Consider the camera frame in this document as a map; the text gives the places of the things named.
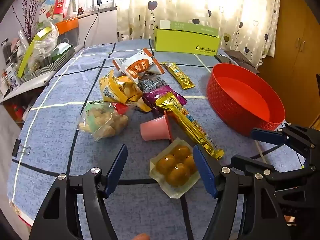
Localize black binder clip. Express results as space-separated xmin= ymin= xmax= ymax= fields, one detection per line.
xmin=12 ymin=139 xmax=31 ymax=158

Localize colourful printed carton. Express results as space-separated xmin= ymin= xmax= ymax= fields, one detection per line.
xmin=37 ymin=0 xmax=62 ymax=20

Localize clear bag of puffs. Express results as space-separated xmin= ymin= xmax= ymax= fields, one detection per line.
xmin=76 ymin=101 xmax=135 ymax=142

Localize braised egg packet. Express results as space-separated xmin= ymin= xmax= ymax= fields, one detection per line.
xmin=149 ymin=137 xmax=202 ymax=199

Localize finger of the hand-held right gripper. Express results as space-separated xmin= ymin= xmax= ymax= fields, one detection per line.
xmin=251 ymin=123 xmax=320 ymax=165
xmin=230 ymin=155 xmax=320 ymax=189

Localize clear plastic bag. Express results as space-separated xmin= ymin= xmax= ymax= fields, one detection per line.
xmin=30 ymin=21 xmax=59 ymax=63

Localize purple decorative branches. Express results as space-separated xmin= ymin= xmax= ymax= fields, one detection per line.
xmin=11 ymin=0 xmax=42 ymax=38

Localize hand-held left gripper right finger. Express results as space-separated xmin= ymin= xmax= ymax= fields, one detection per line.
xmin=192 ymin=145 xmax=292 ymax=240

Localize patterned tray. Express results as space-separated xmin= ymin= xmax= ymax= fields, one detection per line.
xmin=19 ymin=45 xmax=75 ymax=84

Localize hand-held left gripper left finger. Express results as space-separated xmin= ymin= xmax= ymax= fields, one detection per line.
xmin=29 ymin=144 xmax=128 ymax=240

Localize purple snack packet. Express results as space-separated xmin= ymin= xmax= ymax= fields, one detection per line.
xmin=142 ymin=85 xmax=188 ymax=113

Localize red container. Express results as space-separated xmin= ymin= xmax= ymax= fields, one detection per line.
xmin=7 ymin=104 xmax=25 ymax=123

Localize yellow chip bag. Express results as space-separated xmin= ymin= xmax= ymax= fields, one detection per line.
xmin=99 ymin=69 xmax=152 ymax=112

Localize green packet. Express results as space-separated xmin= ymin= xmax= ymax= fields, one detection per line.
xmin=51 ymin=42 xmax=72 ymax=57

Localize long gold snack bar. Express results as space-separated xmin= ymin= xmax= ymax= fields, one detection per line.
xmin=155 ymin=92 xmax=225 ymax=160

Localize black cable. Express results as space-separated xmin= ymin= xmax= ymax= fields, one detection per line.
xmin=83 ymin=4 xmax=100 ymax=48

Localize yellow-green box lid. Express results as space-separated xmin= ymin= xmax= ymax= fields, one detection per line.
xmin=17 ymin=27 xmax=52 ymax=78

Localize short gold snack bar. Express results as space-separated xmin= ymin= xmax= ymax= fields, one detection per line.
xmin=164 ymin=62 xmax=195 ymax=90

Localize dark brown snack packet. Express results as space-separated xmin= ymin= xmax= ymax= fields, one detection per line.
xmin=137 ymin=74 xmax=167 ymax=94

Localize orange box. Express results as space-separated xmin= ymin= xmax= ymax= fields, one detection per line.
xmin=55 ymin=17 xmax=79 ymax=35

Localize heart print curtain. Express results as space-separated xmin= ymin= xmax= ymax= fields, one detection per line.
xmin=116 ymin=0 xmax=280 ymax=68

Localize orange white snack packet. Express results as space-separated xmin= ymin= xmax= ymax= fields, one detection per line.
xmin=112 ymin=48 xmax=166 ymax=83

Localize green cardboard box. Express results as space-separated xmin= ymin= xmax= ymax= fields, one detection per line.
xmin=153 ymin=20 xmax=222 ymax=56

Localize black smartphone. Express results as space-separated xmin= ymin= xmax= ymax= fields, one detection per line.
xmin=215 ymin=54 xmax=232 ymax=64

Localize wooden wardrobe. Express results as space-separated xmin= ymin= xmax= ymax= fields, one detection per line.
xmin=257 ymin=0 xmax=320 ymax=128

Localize dark checked cloth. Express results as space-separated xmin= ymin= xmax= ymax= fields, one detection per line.
xmin=220 ymin=50 xmax=258 ymax=69

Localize white side shelf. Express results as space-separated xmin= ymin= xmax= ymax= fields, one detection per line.
xmin=0 ymin=70 xmax=57 ymax=103

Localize pink jelly cup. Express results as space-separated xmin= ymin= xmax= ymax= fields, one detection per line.
xmin=140 ymin=111 xmax=173 ymax=142

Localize red plastic basket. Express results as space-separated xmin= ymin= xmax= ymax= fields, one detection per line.
xmin=206 ymin=63 xmax=286 ymax=137

